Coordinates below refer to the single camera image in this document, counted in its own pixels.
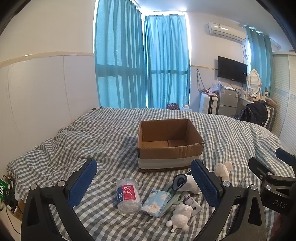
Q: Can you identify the white cloth with blue trim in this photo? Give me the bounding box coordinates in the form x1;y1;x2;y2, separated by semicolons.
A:
172;174;202;195

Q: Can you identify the small white plush toy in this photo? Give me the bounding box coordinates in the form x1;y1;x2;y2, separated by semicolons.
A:
213;161;233;181

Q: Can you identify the light blue tissue pack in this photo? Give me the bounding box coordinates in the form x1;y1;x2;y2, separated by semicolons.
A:
142;189;172;218

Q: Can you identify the large white plush toy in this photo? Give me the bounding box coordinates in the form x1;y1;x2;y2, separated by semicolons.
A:
166;204;192;232

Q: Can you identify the black backpack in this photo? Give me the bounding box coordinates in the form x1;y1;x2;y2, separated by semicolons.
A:
240;100;269;127

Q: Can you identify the brown cardboard box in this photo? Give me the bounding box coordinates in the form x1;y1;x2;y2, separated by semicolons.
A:
137;118;205;172

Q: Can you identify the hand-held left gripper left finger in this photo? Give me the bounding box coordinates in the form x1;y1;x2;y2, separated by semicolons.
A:
21;158;98;241

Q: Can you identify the grey checkered bed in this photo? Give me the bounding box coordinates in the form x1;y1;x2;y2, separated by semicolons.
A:
7;107;296;241

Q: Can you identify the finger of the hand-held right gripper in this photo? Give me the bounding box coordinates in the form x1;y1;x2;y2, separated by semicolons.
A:
248;157;296;186
275;148;296;172

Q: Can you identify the white wardrobe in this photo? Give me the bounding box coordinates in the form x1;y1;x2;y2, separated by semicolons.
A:
269;51;296;146

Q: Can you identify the clear plastic bag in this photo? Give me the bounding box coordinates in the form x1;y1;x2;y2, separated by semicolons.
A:
209;79;224;93

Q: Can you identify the white suitcase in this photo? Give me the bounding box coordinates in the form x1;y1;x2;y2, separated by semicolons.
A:
200;93;219;115

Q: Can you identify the light green band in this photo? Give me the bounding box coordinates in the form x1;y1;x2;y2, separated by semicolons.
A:
165;181;186;208

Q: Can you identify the white air conditioner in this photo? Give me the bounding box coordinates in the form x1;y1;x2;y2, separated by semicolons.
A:
207;22;247;43

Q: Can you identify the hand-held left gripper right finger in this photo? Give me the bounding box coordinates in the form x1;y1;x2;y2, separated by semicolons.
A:
191;159;271;241

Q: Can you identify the blue curtain beside wardrobe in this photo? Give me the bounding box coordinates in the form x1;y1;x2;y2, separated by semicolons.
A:
245;24;274;93

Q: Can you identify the black wall cable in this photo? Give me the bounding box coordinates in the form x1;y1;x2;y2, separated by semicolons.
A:
196;69;204;93

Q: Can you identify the white vanity table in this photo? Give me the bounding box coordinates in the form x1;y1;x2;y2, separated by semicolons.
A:
239;96;258;110

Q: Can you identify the black wall television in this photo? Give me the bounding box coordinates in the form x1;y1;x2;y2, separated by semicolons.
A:
217;56;248;84

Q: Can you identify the green box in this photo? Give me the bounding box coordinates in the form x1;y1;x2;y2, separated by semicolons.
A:
0;178;9;202

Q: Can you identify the white oval vanity mirror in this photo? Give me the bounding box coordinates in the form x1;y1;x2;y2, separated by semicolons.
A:
246;69;262;98

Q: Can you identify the black cable tangle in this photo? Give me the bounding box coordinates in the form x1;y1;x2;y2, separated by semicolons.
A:
3;176;19;210

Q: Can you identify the white cream tube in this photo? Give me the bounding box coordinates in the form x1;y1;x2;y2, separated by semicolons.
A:
184;194;202;217

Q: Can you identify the wide blue curtain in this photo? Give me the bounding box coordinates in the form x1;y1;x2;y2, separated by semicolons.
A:
94;0;149;109

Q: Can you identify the small grey fridge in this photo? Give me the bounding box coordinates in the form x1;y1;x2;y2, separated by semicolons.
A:
217;87;241;117

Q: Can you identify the narrow blue curtain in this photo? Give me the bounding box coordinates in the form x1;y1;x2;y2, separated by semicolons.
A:
144;14;191;109

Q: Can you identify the clear cotton swab container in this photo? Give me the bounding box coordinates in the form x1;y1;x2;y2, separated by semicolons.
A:
116;178;142;214

